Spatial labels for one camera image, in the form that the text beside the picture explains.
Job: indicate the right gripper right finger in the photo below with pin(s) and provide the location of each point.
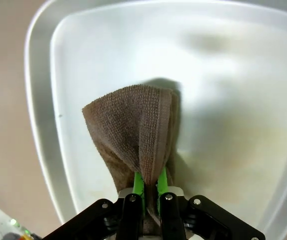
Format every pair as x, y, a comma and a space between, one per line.
171, 215

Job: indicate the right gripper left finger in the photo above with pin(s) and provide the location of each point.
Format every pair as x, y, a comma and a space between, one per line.
131, 215

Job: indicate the brown towel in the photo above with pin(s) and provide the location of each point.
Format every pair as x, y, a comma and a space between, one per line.
123, 125

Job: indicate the white device with green lights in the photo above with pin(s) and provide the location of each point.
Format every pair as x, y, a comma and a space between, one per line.
1, 222

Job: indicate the metal tray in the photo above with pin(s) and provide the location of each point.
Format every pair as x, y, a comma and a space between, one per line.
233, 75

